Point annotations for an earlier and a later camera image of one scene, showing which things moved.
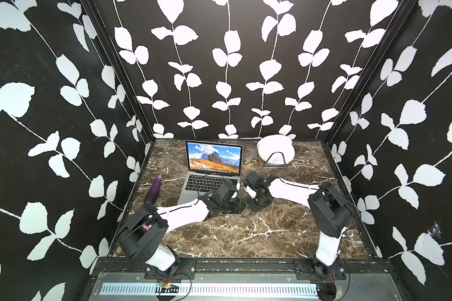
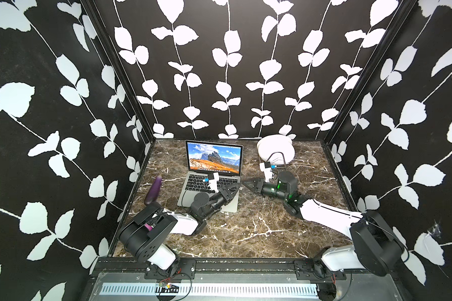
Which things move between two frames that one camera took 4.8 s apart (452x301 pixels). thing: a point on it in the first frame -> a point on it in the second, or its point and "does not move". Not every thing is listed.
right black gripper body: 257,202 -> 271,190
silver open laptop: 207,163 does not move
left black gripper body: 232,206 -> 223,196
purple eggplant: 153,191 does not move
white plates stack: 276,149 does not move
